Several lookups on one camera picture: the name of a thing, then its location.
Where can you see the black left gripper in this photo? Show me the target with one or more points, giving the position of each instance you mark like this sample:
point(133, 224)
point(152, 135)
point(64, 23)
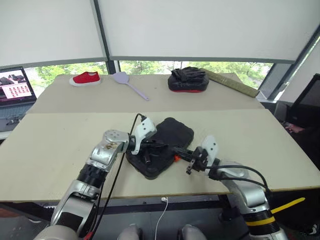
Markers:
point(152, 147)

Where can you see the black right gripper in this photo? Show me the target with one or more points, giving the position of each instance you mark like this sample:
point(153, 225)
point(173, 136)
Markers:
point(200, 158)

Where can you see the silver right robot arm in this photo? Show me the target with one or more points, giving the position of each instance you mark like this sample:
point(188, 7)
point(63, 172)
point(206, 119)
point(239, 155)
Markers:
point(250, 192)

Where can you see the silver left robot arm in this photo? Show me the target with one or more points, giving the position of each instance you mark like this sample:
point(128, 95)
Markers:
point(105, 155)

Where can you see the grey rounded shape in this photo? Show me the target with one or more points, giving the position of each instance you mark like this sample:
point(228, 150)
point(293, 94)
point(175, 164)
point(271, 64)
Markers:
point(130, 232)
point(188, 232)

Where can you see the black red-rimmed cushion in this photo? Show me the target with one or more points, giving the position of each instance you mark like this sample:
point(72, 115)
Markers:
point(187, 86)

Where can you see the lilac plastic spatula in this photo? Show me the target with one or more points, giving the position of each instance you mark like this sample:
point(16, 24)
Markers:
point(121, 78)

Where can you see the black gloves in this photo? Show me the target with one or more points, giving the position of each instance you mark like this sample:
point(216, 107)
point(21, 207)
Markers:
point(187, 73)

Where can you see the olive rolled mat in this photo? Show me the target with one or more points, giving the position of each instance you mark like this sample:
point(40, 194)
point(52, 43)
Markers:
point(232, 83)

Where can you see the red canvas shoe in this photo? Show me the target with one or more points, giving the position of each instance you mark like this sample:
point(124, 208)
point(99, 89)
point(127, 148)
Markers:
point(86, 78)

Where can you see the white roller blind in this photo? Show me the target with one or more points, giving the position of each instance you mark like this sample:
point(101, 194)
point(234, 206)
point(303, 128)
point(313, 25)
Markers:
point(45, 30)
point(200, 27)

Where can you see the black monitor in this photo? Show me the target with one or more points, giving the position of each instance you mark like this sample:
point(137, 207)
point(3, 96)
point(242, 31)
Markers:
point(307, 100)

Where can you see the open laptop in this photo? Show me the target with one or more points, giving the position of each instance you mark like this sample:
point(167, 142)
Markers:
point(15, 85)

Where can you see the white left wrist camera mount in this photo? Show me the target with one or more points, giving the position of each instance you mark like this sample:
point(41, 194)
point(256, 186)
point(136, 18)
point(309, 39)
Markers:
point(145, 130)

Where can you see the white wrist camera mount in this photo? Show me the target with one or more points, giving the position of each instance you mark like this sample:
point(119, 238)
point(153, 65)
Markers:
point(211, 147)
point(145, 130)

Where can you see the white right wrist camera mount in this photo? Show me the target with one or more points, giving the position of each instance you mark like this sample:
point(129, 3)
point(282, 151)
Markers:
point(211, 147)

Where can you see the dark grey window post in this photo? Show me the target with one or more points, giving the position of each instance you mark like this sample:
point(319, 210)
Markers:
point(103, 32)

